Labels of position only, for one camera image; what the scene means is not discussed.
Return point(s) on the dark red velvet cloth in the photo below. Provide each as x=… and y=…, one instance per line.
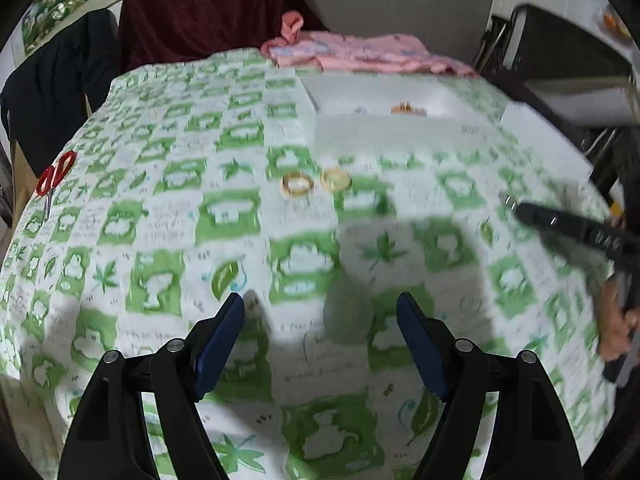
x=210, y=10

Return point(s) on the person's right hand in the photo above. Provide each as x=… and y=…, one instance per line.
x=612, y=325

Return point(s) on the waterfall landscape wall painting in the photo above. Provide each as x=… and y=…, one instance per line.
x=55, y=5

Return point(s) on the green and white patterned tablecloth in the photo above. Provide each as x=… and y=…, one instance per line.
x=200, y=270

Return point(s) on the gold bangle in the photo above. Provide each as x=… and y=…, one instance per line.
x=287, y=187
x=326, y=182

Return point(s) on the white box with printed side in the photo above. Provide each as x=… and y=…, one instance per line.
x=380, y=135

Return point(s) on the black jacket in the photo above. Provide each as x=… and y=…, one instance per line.
x=55, y=90

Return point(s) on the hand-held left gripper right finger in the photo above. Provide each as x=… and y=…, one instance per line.
x=420, y=345

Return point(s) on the black folding chair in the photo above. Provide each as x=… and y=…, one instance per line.
x=570, y=45

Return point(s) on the clear plastic bag with oranges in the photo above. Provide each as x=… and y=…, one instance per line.
x=614, y=20

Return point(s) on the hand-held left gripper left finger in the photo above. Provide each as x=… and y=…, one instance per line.
x=220, y=340

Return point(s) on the pink cloth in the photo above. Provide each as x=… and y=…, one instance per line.
x=360, y=52

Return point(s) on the small gold jewelry pieces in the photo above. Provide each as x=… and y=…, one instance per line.
x=407, y=108

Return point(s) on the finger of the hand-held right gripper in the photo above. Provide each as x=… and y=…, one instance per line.
x=550, y=227

